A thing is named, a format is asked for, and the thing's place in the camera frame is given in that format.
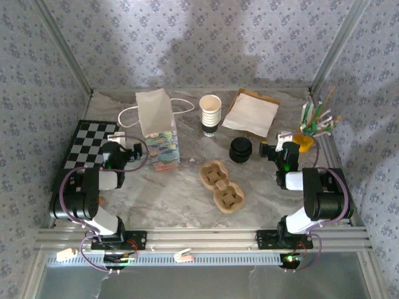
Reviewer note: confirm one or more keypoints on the left white wrist bracket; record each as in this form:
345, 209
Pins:
115, 136

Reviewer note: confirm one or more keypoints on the stack of white napkins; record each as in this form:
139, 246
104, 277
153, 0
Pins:
271, 101

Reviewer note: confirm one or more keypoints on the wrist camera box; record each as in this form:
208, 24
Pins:
137, 151
266, 150

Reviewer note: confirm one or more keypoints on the stack of paper cups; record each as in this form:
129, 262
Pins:
210, 115

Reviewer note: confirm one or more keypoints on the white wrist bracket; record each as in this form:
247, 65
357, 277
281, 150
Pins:
115, 136
283, 137

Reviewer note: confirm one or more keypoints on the black grey checkerboard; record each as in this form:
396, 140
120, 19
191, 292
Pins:
90, 137

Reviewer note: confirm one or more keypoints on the white wrapped straw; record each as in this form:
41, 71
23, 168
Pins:
303, 113
324, 124
322, 134
326, 112

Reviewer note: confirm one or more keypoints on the white paper napkin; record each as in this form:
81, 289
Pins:
251, 115

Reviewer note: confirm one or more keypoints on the black controller board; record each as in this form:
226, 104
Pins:
120, 260
290, 260

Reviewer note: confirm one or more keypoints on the aluminium frame post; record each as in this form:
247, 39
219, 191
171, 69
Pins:
337, 46
69, 53

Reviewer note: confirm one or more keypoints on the brown pulp cup carrier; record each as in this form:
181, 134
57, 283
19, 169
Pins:
221, 187

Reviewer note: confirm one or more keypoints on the right white wrist bracket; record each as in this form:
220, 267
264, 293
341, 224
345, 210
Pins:
283, 137

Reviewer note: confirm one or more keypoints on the yellow straw holder cup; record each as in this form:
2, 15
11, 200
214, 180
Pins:
307, 143

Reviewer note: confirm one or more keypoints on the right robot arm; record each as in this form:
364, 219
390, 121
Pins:
321, 193

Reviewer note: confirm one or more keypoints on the aluminium frame rail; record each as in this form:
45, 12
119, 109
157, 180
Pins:
202, 240

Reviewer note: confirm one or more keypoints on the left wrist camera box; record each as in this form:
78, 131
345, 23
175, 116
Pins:
137, 151

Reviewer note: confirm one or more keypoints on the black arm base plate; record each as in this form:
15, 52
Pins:
265, 240
138, 240

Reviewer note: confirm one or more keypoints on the white and pink tag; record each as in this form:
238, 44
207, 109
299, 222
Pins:
182, 255

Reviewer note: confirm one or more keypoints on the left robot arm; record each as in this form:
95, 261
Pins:
78, 199

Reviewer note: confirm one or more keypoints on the white and orange tag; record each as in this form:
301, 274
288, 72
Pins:
65, 253

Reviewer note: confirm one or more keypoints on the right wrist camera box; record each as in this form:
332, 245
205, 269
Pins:
266, 150

